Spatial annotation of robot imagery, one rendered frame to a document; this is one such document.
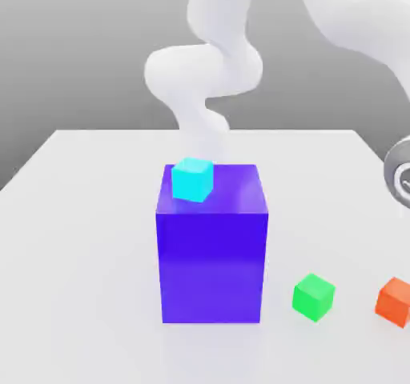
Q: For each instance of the small green cube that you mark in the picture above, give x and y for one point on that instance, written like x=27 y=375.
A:
x=313 y=297

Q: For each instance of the small cyan cube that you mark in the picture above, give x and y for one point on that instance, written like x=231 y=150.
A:
x=192 y=180

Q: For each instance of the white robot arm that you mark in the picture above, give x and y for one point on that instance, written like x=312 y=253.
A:
x=205 y=70

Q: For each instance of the small orange cube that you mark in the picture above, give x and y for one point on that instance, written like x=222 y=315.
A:
x=393 y=302

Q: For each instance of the large blue box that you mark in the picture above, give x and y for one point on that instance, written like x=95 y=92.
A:
x=211 y=262

